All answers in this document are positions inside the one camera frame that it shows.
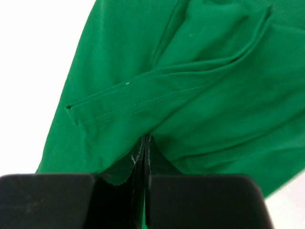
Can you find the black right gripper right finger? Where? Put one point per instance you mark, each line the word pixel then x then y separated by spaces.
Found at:
pixel 174 200

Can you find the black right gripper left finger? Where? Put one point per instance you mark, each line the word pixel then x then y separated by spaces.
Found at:
pixel 112 199

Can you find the green t shirt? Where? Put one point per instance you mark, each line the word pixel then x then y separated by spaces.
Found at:
pixel 219 84

